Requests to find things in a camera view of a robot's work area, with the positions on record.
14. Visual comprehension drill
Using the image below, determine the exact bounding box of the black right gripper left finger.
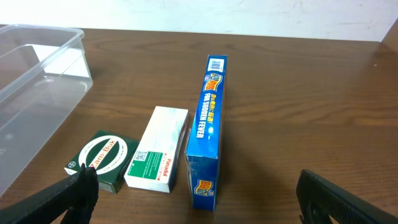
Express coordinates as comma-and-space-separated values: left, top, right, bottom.
1, 164, 99, 224

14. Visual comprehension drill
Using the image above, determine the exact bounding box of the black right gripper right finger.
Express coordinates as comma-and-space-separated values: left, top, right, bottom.
296, 169, 397, 224

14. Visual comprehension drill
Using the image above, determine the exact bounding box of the green Zam-Buk box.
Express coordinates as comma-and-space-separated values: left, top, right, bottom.
64, 130, 139, 194

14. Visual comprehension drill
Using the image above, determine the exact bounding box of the white green Panadol box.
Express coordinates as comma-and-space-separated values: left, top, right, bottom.
124, 106, 188, 193

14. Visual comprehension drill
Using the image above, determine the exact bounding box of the blue Kool Fever box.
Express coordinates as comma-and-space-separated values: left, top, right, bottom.
185, 55, 228, 211

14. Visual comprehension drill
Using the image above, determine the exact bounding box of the clear plastic container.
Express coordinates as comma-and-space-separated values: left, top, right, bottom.
1, 24, 93, 193

